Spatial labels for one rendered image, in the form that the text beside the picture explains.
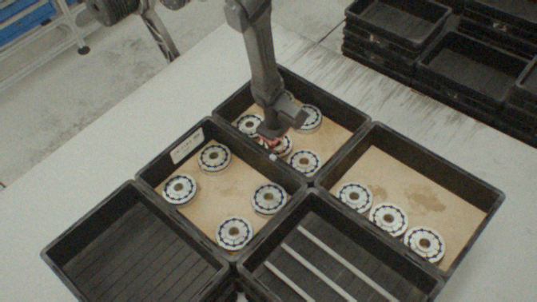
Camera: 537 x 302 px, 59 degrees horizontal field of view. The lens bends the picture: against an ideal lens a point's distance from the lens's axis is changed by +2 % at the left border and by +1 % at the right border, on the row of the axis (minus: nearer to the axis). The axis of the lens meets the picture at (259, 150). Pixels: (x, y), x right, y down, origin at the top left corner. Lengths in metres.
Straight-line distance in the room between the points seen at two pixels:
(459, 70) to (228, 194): 1.43
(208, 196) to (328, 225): 0.36
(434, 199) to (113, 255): 0.90
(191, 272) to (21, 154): 1.78
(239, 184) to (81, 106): 1.73
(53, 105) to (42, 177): 1.32
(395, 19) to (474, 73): 0.45
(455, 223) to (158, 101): 1.12
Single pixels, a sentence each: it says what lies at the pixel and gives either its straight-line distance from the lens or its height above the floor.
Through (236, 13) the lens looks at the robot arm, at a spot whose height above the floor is 1.48.
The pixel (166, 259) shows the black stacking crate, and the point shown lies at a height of 0.83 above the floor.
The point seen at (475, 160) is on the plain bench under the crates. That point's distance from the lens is 1.69.
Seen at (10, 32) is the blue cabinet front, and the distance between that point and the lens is 3.04.
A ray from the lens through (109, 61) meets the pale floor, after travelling 3.18.
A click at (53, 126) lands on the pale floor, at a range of 2.94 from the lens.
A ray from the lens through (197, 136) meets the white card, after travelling 1.44.
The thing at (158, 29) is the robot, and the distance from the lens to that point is 2.11.
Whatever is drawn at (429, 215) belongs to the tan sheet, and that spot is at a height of 0.83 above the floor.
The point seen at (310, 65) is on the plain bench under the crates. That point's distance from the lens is 1.89.
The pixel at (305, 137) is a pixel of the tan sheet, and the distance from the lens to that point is 1.48.
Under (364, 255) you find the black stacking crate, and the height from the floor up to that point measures 0.83.
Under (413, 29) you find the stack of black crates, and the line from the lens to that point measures 2.43.
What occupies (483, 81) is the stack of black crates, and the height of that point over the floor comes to 0.38.
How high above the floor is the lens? 2.00
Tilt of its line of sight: 53 degrees down
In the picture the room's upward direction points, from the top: 6 degrees counter-clockwise
